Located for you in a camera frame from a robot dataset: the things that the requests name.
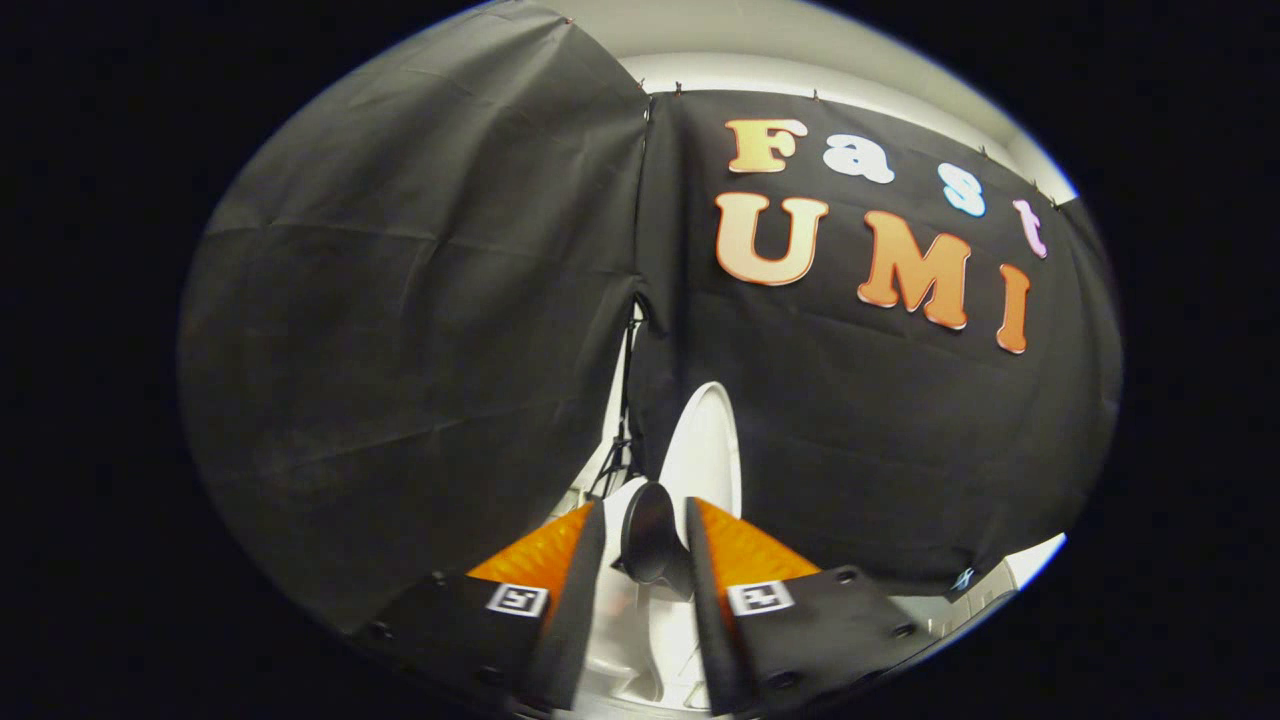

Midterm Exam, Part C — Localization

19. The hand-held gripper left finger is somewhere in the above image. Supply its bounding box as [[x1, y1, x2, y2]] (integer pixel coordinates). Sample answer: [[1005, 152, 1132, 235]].
[[360, 498, 608, 711]]

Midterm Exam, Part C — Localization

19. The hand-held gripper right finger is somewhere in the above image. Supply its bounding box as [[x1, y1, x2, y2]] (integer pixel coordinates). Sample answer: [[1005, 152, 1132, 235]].
[[685, 496, 943, 716]]

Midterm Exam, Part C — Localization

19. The black round lid knob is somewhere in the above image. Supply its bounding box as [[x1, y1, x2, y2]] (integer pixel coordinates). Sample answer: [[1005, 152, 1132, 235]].
[[619, 481, 694, 601]]

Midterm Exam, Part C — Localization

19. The black backdrop stand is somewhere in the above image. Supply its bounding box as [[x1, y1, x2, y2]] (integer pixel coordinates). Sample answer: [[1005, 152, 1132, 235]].
[[588, 298, 646, 501]]

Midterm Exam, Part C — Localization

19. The white panelled door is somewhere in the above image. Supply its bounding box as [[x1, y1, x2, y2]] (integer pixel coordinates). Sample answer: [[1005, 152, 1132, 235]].
[[890, 532, 1068, 646]]

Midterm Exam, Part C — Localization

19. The black backdrop cloth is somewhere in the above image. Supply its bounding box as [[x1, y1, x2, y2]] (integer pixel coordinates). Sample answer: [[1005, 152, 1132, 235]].
[[178, 0, 1123, 636]]

